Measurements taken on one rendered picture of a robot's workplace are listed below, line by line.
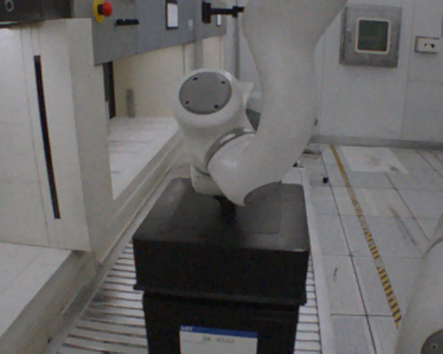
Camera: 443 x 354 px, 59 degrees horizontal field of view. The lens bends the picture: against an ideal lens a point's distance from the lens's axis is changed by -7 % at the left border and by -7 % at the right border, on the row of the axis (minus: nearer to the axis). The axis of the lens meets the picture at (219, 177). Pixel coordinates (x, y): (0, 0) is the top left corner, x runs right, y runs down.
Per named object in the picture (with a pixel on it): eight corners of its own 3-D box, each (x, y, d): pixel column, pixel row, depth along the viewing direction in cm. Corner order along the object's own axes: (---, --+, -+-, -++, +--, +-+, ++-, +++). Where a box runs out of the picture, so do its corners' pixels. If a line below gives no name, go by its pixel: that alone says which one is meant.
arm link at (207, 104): (262, 159, 58) (227, 113, 62) (261, 104, 46) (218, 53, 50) (210, 190, 57) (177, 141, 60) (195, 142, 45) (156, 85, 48)
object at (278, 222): (307, 306, 65) (316, 235, 61) (131, 291, 69) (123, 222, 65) (302, 224, 93) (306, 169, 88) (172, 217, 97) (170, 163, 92)
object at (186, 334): (147, 368, 77) (138, 298, 71) (179, 287, 103) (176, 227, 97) (291, 384, 73) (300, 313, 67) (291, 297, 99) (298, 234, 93)
